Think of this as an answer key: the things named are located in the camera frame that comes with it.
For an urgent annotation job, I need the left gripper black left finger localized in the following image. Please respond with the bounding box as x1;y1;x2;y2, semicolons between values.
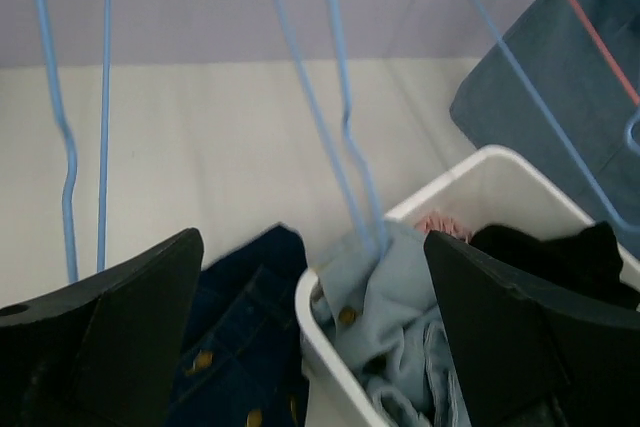
1;228;203;426

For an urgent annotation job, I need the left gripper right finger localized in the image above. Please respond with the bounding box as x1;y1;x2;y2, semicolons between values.
424;232;639;426

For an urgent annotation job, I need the black skirt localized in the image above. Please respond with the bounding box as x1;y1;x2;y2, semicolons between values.
470;222;639;310

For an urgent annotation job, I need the dark blue denim skirt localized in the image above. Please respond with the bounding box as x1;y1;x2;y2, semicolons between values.
166;224;309;427

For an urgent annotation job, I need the pink skirt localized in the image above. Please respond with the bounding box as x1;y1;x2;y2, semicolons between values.
415;212;473;242

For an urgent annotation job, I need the light blue denim skirt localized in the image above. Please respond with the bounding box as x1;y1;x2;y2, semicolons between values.
312;221;471;426

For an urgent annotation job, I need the blue hanger of dark denim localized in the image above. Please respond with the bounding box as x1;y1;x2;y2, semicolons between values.
255;0;390;261

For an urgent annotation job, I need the pink wire hanger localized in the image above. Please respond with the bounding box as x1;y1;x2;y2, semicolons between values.
566;0;639;107

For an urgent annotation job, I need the light blue wire hanger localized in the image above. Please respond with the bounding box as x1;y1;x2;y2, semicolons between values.
24;0;114;284

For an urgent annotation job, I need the white plastic basket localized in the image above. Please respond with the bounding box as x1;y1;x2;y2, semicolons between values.
295;146;639;426

